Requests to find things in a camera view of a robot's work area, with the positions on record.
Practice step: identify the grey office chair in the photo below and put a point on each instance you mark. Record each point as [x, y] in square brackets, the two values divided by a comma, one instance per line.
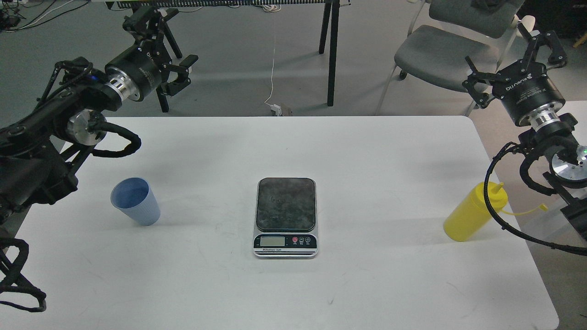
[437, 56]

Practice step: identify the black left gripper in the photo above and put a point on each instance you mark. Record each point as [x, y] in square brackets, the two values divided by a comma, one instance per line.
[134, 67]

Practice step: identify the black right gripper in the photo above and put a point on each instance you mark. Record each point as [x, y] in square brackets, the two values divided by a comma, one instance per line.
[532, 94]

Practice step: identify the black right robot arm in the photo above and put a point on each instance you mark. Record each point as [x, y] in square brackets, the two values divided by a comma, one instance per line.
[543, 48]

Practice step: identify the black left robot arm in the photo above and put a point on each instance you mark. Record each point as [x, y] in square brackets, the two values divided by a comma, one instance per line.
[41, 153]

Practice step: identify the yellow squeeze bottle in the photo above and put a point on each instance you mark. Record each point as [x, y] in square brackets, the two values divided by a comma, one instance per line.
[472, 213]

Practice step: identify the digital kitchen scale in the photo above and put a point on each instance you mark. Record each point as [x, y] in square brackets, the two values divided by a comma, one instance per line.
[286, 219]

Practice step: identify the blue ribbed plastic cup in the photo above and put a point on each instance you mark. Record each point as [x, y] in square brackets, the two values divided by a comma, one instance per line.
[136, 199]

